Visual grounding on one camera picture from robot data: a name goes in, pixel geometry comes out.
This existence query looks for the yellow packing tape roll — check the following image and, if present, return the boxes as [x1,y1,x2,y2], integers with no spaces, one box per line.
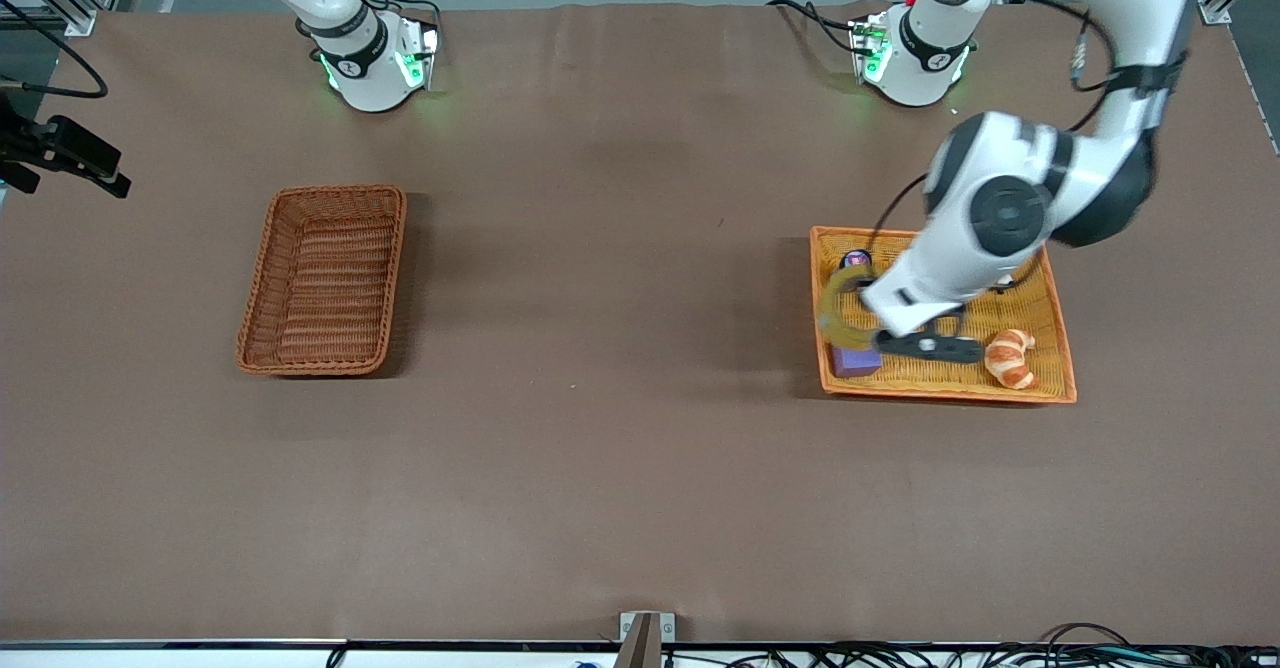
[818,266,883,354]

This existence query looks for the orange yellow woven basket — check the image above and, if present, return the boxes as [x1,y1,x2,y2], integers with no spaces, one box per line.
[809,225,1078,405]

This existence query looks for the brown wicker basket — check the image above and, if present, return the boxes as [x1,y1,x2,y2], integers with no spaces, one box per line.
[236,184,408,378]

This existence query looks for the purple foam cube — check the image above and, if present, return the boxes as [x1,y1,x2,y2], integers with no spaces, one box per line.
[830,343,884,379]

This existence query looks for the toy croissant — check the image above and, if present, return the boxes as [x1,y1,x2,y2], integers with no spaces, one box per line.
[983,328,1041,391]

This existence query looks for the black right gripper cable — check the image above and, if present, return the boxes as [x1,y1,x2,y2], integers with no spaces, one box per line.
[0,0,111,99]

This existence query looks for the black cable bundle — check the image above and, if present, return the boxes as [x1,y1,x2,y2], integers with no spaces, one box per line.
[665,623,1280,668]

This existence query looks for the long black left arm cable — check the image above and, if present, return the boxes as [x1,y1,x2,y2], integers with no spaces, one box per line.
[868,0,1121,249]

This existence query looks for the black left arm base cables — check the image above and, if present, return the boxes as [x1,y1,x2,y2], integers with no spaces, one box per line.
[767,0,871,57]

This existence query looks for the metal bracket with post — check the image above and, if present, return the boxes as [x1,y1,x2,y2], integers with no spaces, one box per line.
[615,611,676,668]

